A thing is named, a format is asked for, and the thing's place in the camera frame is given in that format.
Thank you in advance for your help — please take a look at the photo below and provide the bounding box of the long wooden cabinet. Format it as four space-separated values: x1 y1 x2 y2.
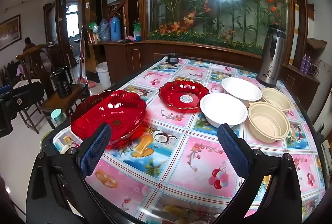
102 40 263 85

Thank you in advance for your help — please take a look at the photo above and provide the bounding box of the wooden stool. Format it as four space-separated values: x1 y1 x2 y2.
39 82 90 134

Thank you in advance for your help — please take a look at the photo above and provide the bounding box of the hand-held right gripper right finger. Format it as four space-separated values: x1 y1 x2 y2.
217 123 309 224

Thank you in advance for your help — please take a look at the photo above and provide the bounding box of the teal cup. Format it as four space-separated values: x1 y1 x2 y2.
50 109 64 124

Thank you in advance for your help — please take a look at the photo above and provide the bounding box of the stainless steel thermos jug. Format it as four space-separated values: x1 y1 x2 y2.
256 24 286 88

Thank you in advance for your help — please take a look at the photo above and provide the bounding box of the framed wall picture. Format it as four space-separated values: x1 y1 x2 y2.
0 14 21 51

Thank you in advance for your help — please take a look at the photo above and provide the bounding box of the white foam bowl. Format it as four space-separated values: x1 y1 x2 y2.
200 93 248 128
221 77 262 107

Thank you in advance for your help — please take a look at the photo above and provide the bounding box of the wooden side cabinet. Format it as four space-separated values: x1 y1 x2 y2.
281 64 321 111

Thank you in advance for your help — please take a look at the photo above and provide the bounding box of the black electric kettle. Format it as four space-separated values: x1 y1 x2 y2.
50 67 73 99

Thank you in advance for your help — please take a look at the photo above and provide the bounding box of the carved wooden chair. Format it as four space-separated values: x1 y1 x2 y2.
16 43 54 89

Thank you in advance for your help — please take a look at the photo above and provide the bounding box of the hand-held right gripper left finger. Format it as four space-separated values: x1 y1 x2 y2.
26 122 113 224

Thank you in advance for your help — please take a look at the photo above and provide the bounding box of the glass artificial flower display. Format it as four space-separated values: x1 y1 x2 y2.
146 0 290 56

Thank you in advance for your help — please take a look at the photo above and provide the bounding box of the printed fruit pattern tablecloth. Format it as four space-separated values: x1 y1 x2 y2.
53 56 327 224

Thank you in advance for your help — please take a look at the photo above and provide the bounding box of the white plastic bucket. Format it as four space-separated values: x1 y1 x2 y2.
96 62 112 87

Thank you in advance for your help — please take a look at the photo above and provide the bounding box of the beige plastic bowl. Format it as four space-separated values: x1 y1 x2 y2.
261 87 293 112
248 101 290 143

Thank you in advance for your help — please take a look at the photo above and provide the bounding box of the red scalloped plastic plate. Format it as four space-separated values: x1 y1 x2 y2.
71 91 147 145
159 80 209 112

